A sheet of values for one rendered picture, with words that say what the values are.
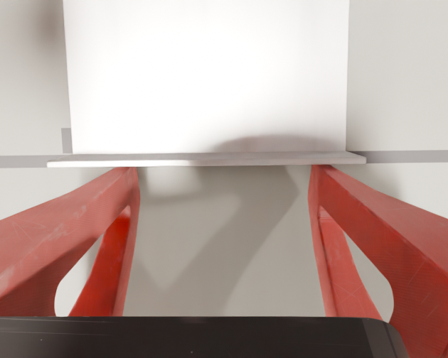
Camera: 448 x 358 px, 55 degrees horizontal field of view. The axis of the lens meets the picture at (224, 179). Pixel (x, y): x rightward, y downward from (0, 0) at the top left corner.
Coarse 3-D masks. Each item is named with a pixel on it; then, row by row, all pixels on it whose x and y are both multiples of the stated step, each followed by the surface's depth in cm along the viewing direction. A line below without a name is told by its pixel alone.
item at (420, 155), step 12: (0, 156) 14; (12, 156) 14; (24, 156) 14; (36, 156) 14; (48, 156) 14; (60, 156) 14; (372, 156) 14; (384, 156) 14; (396, 156) 14; (408, 156) 14; (420, 156) 14; (432, 156) 14; (444, 156) 14
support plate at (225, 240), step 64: (0, 0) 13; (384, 0) 13; (0, 64) 13; (64, 64) 13; (384, 64) 13; (0, 128) 13; (384, 128) 14; (0, 192) 14; (64, 192) 14; (192, 192) 14; (256, 192) 14; (384, 192) 14; (192, 256) 14; (256, 256) 14; (384, 320) 14
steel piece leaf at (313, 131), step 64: (64, 0) 13; (128, 0) 13; (192, 0) 13; (256, 0) 13; (320, 0) 13; (128, 64) 13; (192, 64) 13; (256, 64) 13; (320, 64) 13; (128, 128) 13; (192, 128) 13; (256, 128) 13; (320, 128) 13
